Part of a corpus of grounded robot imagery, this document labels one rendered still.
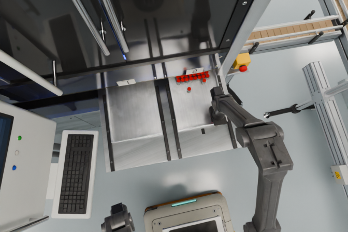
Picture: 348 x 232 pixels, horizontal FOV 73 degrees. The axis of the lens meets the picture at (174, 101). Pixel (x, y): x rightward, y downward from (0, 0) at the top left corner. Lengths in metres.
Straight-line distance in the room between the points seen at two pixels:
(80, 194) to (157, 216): 0.69
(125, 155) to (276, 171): 0.81
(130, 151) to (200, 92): 0.48
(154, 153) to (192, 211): 0.75
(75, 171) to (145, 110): 0.48
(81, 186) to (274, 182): 0.99
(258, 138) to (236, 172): 1.54
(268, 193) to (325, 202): 1.79
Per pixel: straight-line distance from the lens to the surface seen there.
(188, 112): 1.26
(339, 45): 1.71
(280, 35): 1.45
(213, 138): 1.25
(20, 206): 1.28
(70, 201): 1.39
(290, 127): 2.39
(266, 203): 0.74
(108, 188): 2.18
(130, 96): 1.30
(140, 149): 1.24
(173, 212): 1.86
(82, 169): 1.36
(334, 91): 1.86
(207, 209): 1.87
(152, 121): 1.25
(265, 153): 0.63
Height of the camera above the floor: 2.11
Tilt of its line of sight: 75 degrees down
